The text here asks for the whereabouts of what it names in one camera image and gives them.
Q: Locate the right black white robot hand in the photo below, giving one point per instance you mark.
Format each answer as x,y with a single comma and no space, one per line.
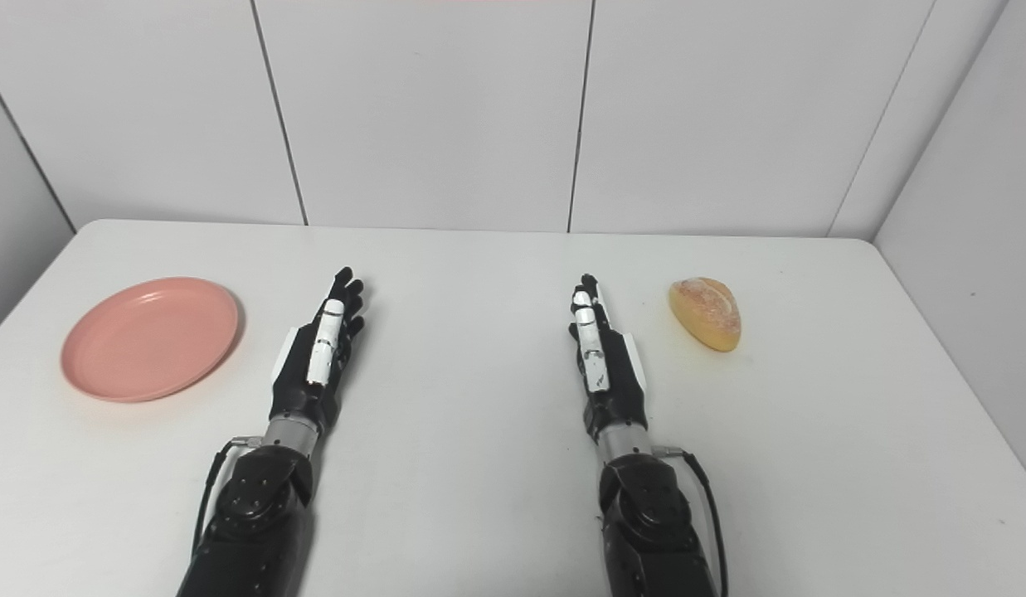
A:
600,365

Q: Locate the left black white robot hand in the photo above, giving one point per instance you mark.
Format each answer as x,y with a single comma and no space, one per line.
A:
318,365

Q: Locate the golden bread roll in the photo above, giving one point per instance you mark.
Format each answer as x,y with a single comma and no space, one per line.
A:
708,315

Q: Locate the pink round plate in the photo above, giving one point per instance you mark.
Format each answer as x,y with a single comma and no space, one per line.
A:
152,340

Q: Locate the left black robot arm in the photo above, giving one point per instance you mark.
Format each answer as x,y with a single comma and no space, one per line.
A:
251,522

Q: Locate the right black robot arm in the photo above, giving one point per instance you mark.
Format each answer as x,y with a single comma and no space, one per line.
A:
649,522

